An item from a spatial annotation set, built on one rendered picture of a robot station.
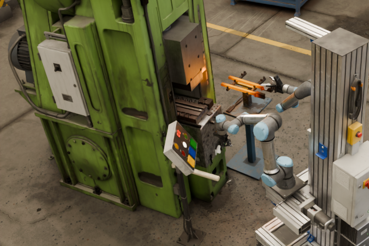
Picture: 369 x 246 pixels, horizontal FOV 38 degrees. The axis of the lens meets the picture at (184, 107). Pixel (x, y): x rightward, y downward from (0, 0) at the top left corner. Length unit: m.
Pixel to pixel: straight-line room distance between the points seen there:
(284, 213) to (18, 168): 3.22
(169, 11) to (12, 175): 2.84
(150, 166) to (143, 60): 1.21
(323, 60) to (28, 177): 3.68
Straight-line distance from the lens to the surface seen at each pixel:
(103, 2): 3.95
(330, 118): 3.53
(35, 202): 5.65
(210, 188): 5.00
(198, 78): 4.40
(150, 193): 5.00
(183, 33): 4.15
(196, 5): 4.48
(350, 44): 3.33
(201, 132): 4.52
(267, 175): 3.84
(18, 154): 6.34
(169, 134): 4.07
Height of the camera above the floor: 3.70
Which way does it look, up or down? 36 degrees down
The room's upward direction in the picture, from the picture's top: 9 degrees counter-clockwise
